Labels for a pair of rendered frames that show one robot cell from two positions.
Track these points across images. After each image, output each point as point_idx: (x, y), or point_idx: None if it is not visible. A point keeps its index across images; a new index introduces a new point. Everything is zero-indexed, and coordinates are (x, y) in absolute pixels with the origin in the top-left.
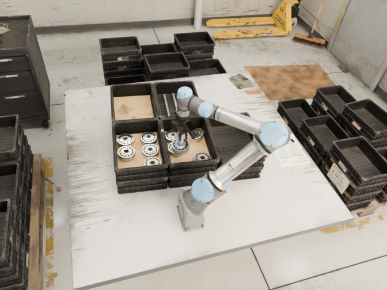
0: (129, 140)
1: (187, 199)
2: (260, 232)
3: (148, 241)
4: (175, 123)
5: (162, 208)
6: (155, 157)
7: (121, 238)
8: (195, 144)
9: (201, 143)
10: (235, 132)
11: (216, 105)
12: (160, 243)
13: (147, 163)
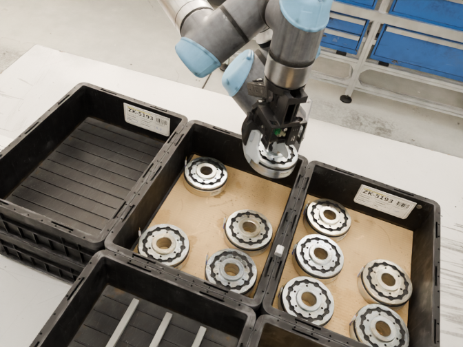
0: (368, 317)
1: (302, 108)
2: (186, 93)
3: (358, 160)
4: (298, 112)
5: None
6: (315, 226)
7: (401, 184)
8: (182, 228)
9: (165, 222)
10: (40, 208)
11: (196, 15)
12: (340, 149)
13: (342, 220)
